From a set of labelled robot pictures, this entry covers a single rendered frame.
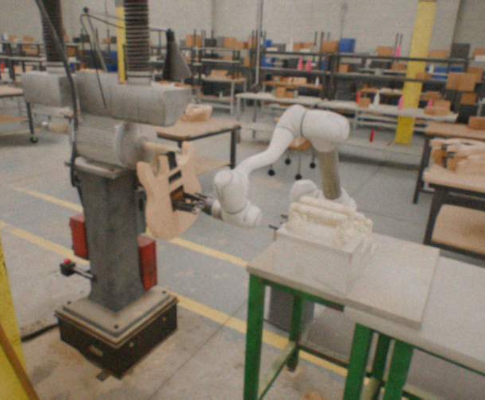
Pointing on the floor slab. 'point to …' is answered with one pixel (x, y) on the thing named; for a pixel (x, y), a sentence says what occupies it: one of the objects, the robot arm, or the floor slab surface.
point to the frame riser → (142, 344)
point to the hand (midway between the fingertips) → (178, 198)
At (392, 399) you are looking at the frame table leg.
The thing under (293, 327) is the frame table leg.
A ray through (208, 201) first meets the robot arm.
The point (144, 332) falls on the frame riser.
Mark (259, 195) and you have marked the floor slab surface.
